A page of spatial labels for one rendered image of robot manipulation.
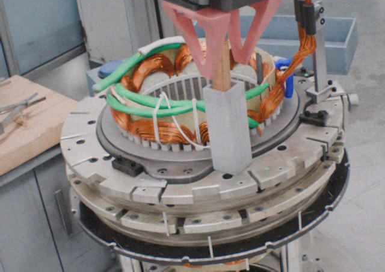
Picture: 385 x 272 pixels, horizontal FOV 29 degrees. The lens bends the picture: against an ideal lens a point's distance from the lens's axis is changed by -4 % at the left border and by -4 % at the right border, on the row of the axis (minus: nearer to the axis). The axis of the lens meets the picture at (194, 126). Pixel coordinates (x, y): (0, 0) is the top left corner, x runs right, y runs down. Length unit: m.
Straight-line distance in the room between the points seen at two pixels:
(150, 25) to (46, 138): 0.41
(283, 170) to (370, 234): 0.44
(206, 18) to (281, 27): 0.56
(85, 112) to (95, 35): 2.55
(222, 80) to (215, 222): 0.14
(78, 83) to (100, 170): 2.82
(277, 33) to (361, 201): 0.30
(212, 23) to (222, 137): 0.14
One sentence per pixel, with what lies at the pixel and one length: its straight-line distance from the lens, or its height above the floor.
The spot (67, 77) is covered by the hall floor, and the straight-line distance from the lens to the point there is 3.69.
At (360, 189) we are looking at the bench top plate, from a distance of 1.27.
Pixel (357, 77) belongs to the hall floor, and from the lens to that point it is 3.34.
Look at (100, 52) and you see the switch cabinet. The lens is 3.48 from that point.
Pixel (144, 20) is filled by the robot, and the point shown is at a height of 1.04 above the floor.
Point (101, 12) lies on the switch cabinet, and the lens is 3.36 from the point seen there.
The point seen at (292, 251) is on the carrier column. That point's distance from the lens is 0.85.
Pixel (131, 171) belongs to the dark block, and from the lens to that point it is 0.77.
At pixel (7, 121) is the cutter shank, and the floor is 1.09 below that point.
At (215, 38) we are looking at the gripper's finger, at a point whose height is 1.25.
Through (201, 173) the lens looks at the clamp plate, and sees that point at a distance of 0.75.
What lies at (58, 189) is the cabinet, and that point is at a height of 0.98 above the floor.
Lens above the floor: 1.51
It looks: 29 degrees down
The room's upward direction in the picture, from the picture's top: 8 degrees counter-clockwise
